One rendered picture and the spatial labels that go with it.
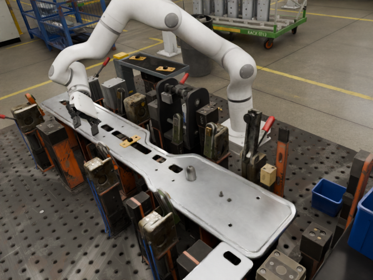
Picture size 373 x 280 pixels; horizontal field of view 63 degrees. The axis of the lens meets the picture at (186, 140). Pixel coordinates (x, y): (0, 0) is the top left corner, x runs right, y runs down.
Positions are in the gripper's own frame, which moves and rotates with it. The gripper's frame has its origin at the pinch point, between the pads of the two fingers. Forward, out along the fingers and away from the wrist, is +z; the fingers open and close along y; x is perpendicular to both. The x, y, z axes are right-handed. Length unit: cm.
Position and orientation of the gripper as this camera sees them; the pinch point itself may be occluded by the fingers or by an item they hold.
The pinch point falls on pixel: (86, 128)
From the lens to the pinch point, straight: 121.3
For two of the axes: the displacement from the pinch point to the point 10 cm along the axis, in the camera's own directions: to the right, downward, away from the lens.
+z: 3.1, 8.4, -4.5
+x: -8.3, 4.7, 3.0
